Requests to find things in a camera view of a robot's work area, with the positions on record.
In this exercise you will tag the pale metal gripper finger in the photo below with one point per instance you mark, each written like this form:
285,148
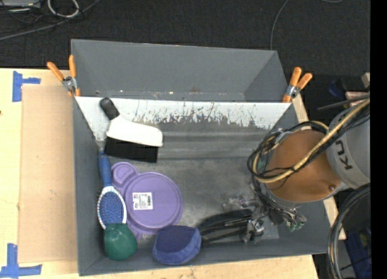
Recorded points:
253,231
237,201

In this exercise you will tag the grey metal bin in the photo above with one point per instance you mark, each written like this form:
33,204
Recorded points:
211,175

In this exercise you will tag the brown cardboard board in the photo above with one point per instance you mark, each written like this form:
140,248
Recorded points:
45,175

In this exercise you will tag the purple plastic lid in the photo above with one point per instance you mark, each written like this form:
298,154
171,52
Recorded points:
157,202

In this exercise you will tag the blue hairbrush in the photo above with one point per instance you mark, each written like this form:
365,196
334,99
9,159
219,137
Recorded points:
111,206

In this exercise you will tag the dark blue round pouch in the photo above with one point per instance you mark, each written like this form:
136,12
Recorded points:
176,245

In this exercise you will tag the green toy pear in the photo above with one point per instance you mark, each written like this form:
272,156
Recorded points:
119,243

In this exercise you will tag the white brush with black bristles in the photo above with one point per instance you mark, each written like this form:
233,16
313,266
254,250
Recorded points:
133,132

